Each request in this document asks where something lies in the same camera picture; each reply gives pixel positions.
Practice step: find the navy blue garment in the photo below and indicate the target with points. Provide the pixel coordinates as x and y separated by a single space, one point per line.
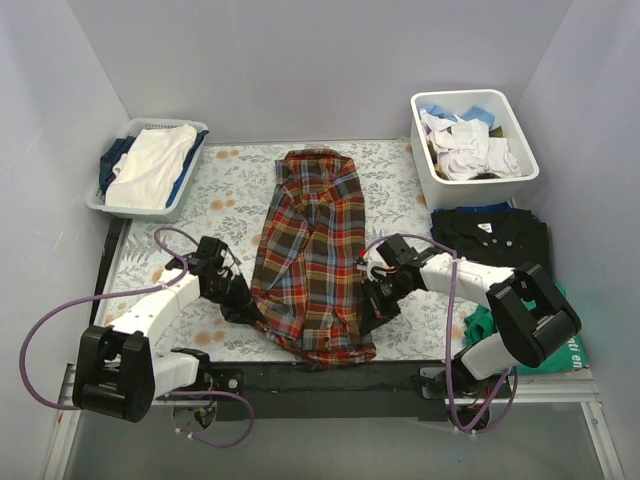
110 158

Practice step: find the grey perforated basket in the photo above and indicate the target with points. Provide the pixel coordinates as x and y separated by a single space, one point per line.
95 198

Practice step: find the aluminium frame rail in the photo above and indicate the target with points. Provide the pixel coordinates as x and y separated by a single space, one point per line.
554 429

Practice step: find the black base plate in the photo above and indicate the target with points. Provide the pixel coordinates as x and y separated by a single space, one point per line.
379 389

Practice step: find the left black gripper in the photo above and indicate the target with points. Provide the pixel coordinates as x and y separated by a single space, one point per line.
236 298

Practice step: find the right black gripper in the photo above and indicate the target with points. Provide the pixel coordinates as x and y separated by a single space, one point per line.
379 301

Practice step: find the plaid long sleeve shirt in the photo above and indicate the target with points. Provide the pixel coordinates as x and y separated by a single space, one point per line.
305 280

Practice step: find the white folded garment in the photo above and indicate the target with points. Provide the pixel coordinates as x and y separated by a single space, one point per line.
146 174

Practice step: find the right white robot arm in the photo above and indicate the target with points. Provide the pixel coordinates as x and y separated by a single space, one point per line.
533 318

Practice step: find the green shirt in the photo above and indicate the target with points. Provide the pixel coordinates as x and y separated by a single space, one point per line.
568 358

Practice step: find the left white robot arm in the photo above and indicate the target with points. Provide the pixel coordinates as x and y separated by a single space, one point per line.
118 372

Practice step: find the floral table mat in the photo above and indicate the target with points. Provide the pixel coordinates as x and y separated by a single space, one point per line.
229 199

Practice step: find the black folded shirt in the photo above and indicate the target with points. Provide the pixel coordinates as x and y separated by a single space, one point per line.
507 238

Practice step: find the white plastic bin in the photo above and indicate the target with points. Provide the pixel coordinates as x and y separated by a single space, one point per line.
450 194

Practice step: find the light blue garment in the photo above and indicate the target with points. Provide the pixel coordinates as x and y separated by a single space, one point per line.
473 113

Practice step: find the white crumpled clothes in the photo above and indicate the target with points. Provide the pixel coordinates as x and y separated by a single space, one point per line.
469 150

